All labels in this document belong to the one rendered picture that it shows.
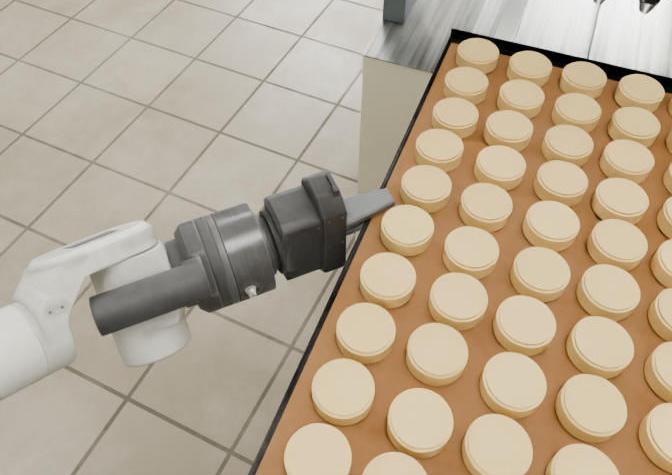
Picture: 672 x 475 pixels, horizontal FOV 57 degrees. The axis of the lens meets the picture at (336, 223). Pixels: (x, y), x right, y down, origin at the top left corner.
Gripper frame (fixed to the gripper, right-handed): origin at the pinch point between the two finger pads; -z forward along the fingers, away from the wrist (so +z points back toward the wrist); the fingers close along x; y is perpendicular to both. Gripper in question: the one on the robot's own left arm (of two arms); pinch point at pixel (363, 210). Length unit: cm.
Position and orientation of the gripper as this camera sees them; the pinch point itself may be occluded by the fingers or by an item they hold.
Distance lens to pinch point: 62.0
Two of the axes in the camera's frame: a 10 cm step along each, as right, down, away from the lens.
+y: -4.0, -7.3, 5.5
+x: 0.0, -6.0, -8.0
